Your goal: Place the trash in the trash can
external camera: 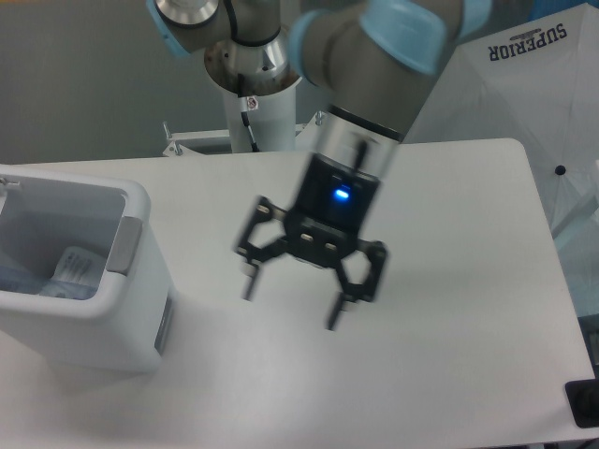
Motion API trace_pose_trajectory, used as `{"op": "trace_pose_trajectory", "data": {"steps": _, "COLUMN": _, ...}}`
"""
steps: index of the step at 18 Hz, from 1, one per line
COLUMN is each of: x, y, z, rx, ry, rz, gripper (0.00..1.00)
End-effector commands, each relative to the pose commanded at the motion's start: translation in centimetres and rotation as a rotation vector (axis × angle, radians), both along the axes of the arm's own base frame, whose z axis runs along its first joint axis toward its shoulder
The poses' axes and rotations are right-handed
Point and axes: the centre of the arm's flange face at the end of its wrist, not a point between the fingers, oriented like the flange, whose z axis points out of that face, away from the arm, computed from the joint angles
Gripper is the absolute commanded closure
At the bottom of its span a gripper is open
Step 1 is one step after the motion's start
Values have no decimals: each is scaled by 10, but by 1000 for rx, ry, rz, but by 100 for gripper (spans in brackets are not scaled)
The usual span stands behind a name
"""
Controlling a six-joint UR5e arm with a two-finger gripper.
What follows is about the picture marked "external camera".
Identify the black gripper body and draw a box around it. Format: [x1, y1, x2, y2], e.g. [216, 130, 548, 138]
[284, 153, 380, 268]

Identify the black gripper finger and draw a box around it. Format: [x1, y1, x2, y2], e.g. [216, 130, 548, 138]
[326, 239, 388, 331]
[233, 196, 287, 300]

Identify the white plastic wrapper bag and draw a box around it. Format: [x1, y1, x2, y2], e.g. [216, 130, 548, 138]
[52, 246, 106, 286]

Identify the crushed clear plastic bottle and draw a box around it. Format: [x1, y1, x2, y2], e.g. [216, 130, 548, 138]
[1, 266, 97, 300]

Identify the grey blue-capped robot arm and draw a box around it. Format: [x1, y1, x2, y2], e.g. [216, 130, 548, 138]
[147, 1, 493, 329]

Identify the white open trash can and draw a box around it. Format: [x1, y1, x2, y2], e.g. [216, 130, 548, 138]
[1, 165, 173, 372]

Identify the white umbrella with lettering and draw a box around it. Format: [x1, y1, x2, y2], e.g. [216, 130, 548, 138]
[406, 2, 598, 231]

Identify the black device at table edge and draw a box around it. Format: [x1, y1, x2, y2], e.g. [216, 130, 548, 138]
[565, 379, 598, 428]

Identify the black cable on pedestal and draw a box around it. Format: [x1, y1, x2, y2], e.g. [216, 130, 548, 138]
[236, 73, 261, 153]

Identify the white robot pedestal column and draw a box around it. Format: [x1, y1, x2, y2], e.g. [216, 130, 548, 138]
[204, 31, 301, 153]

